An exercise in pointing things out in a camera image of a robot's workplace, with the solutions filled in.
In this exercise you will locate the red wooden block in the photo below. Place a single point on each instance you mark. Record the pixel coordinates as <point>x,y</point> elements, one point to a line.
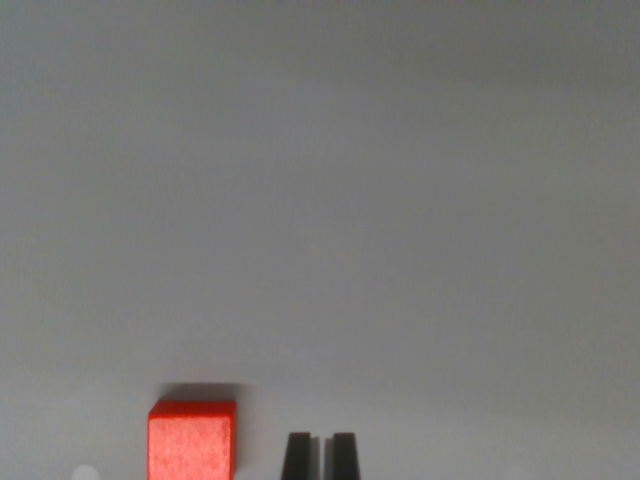
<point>190,445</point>

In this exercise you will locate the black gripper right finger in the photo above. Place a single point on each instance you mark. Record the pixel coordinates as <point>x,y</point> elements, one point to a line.
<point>346,457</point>

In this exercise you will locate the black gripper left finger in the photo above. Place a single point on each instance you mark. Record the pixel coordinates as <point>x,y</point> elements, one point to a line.
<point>297,457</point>

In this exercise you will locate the white plastic tray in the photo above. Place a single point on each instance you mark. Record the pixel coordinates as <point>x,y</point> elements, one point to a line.
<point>320,200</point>

